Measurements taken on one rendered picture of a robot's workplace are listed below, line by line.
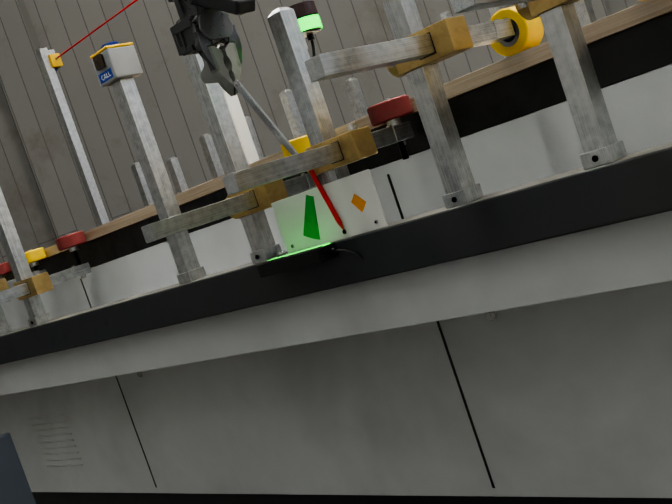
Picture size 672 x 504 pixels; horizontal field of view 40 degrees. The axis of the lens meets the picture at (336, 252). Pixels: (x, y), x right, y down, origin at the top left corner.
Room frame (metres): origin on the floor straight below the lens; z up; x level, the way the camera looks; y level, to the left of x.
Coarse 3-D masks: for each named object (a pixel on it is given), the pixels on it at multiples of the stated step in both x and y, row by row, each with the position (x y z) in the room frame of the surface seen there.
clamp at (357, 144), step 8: (360, 128) 1.57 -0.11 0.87; (368, 128) 1.58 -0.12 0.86; (336, 136) 1.57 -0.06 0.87; (344, 136) 1.56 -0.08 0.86; (352, 136) 1.55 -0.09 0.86; (360, 136) 1.56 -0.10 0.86; (368, 136) 1.57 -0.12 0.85; (320, 144) 1.60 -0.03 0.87; (328, 144) 1.59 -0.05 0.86; (344, 144) 1.56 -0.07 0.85; (352, 144) 1.55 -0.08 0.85; (360, 144) 1.56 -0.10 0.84; (368, 144) 1.57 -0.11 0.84; (344, 152) 1.57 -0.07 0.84; (352, 152) 1.56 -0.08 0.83; (360, 152) 1.55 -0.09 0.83; (368, 152) 1.57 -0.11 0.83; (376, 152) 1.58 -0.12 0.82; (344, 160) 1.57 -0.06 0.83; (352, 160) 1.56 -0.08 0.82; (320, 168) 1.62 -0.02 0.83; (328, 168) 1.60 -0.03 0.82
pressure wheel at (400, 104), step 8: (400, 96) 1.67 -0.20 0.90; (408, 96) 1.70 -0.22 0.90; (376, 104) 1.67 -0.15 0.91; (384, 104) 1.66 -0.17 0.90; (392, 104) 1.66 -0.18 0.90; (400, 104) 1.67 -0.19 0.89; (408, 104) 1.68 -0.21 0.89; (368, 112) 1.69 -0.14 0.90; (376, 112) 1.67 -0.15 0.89; (384, 112) 1.67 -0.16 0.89; (392, 112) 1.66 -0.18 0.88; (400, 112) 1.67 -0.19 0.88; (408, 112) 1.68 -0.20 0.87; (376, 120) 1.68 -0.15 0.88; (384, 120) 1.67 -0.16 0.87; (392, 120) 1.69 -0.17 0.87; (400, 120) 1.70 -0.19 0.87; (400, 144) 1.70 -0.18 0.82
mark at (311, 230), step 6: (306, 198) 1.66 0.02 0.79; (312, 198) 1.65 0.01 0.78; (306, 204) 1.66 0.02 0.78; (312, 204) 1.65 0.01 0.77; (306, 210) 1.66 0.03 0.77; (312, 210) 1.65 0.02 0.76; (306, 216) 1.67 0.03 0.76; (312, 216) 1.66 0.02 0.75; (306, 222) 1.67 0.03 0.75; (312, 222) 1.66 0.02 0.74; (306, 228) 1.68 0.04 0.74; (312, 228) 1.67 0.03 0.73; (318, 228) 1.66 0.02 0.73; (306, 234) 1.68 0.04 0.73; (312, 234) 1.67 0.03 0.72; (318, 234) 1.66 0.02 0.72
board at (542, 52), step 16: (656, 0) 1.36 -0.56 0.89; (608, 16) 1.42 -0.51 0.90; (624, 16) 1.40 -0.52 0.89; (640, 16) 1.38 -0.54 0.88; (656, 16) 1.37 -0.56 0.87; (592, 32) 1.44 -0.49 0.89; (608, 32) 1.42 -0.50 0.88; (544, 48) 1.50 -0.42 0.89; (496, 64) 1.57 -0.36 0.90; (512, 64) 1.55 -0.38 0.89; (528, 64) 1.53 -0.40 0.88; (464, 80) 1.62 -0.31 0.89; (480, 80) 1.60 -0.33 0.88; (496, 80) 1.59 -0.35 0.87; (448, 96) 1.66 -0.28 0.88; (336, 128) 1.86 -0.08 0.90; (272, 160) 2.01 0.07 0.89; (192, 192) 2.23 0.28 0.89; (208, 192) 2.19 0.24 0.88; (144, 208) 2.39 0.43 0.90; (112, 224) 2.51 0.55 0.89; (128, 224) 2.46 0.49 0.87; (48, 256) 2.80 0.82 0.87
